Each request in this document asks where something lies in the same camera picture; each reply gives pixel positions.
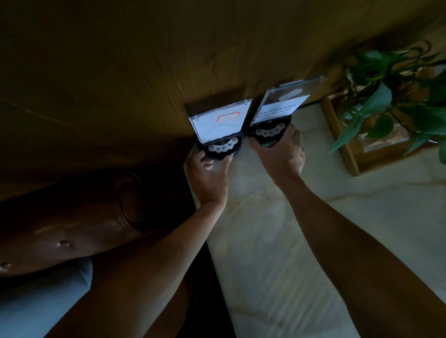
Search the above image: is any grey-blue cushion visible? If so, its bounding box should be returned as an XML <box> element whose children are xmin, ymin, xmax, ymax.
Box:
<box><xmin>0</xmin><ymin>257</ymin><xmax>95</xmax><ymax>338</ymax></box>

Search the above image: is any clear glass vase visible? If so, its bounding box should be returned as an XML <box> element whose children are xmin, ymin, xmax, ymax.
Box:
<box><xmin>357</xmin><ymin>128</ymin><xmax>410</xmax><ymax>154</ymax></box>

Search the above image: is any call button stand orange-marked sign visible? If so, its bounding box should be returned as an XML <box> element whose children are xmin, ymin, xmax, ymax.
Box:
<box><xmin>189</xmin><ymin>98</ymin><xmax>253</xmax><ymax>161</ymax></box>

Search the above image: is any person's right hand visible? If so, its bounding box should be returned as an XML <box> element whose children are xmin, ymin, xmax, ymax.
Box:
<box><xmin>250</xmin><ymin>123</ymin><xmax>306</xmax><ymax>189</ymax></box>

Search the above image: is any call button stand plain sign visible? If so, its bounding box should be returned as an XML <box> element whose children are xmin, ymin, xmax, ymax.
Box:
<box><xmin>249</xmin><ymin>76</ymin><xmax>325</xmax><ymax>149</ymax></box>

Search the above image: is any wooden tray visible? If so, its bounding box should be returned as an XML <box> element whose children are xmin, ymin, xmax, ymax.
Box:
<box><xmin>321</xmin><ymin>91</ymin><xmax>446</xmax><ymax>177</ymax></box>

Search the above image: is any brown leather seat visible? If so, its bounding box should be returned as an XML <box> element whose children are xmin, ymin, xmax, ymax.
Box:
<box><xmin>0</xmin><ymin>166</ymin><xmax>196</xmax><ymax>279</ymax></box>

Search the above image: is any person's left forearm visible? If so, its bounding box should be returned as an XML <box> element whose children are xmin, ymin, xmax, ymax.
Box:
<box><xmin>45</xmin><ymin>200</ymin><xmax>228</xmax><ymax>338</ymax></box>

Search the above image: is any green leafy potted plant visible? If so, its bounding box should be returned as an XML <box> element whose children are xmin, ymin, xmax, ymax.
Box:
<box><xmin>329</xmin><ymin>41</ymin><xmax>446</xmax><ymax>165</ymax></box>

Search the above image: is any person's left hand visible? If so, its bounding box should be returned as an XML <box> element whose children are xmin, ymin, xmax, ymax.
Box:
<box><xmin>185</xmin><ymin>150</ymin><xmax>233</xmax><ymax>209</ymax></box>

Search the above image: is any person's right forearm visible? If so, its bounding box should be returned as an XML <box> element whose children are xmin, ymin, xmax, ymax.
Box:
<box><xmin>275</xmin><ymin>173</ymin><xmax>446</xmax><ymax>338</ymax></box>

